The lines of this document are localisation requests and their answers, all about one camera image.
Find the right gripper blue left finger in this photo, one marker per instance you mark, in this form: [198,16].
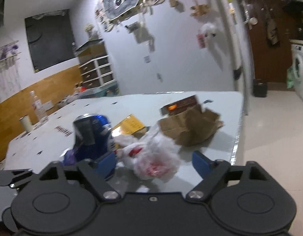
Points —
[105,166]

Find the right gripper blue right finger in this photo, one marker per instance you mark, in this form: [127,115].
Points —
[203,165]

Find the crushed blue soda can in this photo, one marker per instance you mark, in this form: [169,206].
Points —
[93,139]

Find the brown cardboard box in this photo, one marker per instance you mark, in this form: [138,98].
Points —
[192,126]

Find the white red plastic bag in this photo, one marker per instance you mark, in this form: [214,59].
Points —
[152,156]

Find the yellow cigarette box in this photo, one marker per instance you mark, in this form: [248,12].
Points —
[129,126]

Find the dark red cigarette box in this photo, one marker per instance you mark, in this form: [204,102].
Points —
[179,106]

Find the white cup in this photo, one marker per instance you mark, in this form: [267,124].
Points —
[26,123]

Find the clear plastic water bottle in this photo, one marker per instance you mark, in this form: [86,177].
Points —
[38,108]

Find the black floor bin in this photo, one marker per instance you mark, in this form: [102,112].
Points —
[259,88]

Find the white drawer cabinet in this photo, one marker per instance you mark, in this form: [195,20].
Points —
[95,66]

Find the green plastic bag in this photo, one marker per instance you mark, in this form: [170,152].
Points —
[290,79]

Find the pink card magnet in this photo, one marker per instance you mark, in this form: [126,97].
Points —
[201,40]

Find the white plush toy magnet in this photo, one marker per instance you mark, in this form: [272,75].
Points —
[209,30]

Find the brown wooden door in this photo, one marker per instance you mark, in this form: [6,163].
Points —
[269,39]

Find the white washing machine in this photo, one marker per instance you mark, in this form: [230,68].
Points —
[297,66]

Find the black wall board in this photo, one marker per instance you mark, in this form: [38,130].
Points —
[50,39]

